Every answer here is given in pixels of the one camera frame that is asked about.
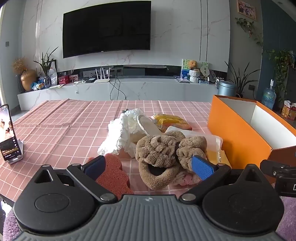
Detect yellow plastic packet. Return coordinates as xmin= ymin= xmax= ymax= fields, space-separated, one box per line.
xmin=151 ymin=113 xmax=192 ymax=131

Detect potted long-leaf plant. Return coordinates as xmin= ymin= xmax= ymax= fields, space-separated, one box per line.
xmin=225 ymin=60 xmax=255 ymax=98

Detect red gift box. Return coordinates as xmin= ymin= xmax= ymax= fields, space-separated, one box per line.
xmin=281 ymin=100 xmax=296 ymax=120

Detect grey metal trash can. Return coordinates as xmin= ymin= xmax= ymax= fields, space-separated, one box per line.
xmin=218 ymin=80 xmax=238 ymax=97

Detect orange cardboard box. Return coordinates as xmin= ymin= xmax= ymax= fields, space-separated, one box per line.
xmin=207 ymin=95 xmax=296 ymax=163

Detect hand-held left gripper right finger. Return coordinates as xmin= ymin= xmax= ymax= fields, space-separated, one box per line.
xmin=179 ymin=155 xmax=264 ymax=204

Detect translucent white plastic pack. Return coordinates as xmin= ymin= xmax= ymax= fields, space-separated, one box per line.
xmin=165 ymin=126 xmax=223 ymax=152

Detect trailing vine plant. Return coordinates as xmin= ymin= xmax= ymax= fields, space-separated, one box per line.
xmin=265 ymin=48 xmax=295 ymax=103

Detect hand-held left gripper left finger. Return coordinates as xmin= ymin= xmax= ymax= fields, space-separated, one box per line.
xmin=35 ymin=156 xmax=118 ymax=204

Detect purple fuzzy fabric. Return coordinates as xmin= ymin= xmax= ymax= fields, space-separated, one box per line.
xmin=2 ymin=197 xmax=296 ymax=241

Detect gold vase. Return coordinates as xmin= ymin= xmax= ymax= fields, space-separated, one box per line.
xmin=20 ymin=70 xmax=37 ymax=91

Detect black picture frame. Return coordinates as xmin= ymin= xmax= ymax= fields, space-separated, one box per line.
xmin=49 ymin=60 xmax=58 ymax=86

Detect white diaper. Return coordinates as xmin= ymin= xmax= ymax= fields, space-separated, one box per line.
xmin=97 ymin=108 xmax=148 ymax=158

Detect yellow cloth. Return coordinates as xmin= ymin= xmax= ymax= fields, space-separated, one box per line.
xmin=206 ymin=149 xmax=232 ymax=170

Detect red sponge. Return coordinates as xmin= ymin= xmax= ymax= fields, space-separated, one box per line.
xmin=88 ymin=154 xmax=134 ymax=201

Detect white marble TV console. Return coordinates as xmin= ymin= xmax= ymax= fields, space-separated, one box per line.
xmin=17 ymin=77 xmax=220 ymax=111

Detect smartphone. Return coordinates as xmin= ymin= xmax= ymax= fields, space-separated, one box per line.
xmin=0 ymin=104 xmax=19 ymax=161

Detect brown plush slipper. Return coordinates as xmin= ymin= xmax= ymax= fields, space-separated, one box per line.
xmin=135 ymin=131 xmax=185 ymax=191
xmin=176 ymin=136 xmax=208 ymax=172

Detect pink cream knitted piece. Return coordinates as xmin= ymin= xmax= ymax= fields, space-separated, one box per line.
xmin=172 ymin=171 xmax=202 ymax=186

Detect black cable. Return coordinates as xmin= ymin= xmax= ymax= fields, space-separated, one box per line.
xmin=109 ymin=76 xmax=127 ymax=101

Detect hanging vine plant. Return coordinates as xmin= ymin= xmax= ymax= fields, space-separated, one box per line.
xmin=235 ymin=17 xmax=264 ymax=47

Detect blue water bottle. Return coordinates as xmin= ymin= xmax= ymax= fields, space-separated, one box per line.
xmin=261 ymin=79 xmax=277 ymax=110

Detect snack bags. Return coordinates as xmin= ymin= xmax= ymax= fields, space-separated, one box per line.
xmin=31 ymin=79 xmax=46 ymax=90

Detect dried flower bunch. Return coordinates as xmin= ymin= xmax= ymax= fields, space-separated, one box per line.
xmin=13 ymin=57 xmax=28 ymax=75

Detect grey phone stand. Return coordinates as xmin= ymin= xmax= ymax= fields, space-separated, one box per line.
xmin=8 ymin=139 xmax=25 ymax=165

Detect white fleece insole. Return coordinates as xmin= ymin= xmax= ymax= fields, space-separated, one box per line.
xmin=136 ymin=115 xmax=163 ymax=136

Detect black television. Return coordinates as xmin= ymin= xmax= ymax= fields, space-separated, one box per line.
xmin=62 ymin=1 xmax=152 ymax=58

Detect framed wall picture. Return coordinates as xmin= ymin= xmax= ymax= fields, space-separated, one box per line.
xmin=237 ymin=0 xmax=257 ymax=21

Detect white router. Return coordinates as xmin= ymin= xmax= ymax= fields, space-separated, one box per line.
xmin=94 ymin=66 xmax=112 ymax=83

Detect green plant in glass vase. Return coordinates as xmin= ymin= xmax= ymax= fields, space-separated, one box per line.
xmin=33 ymin=47 xmax=59 ymax=89

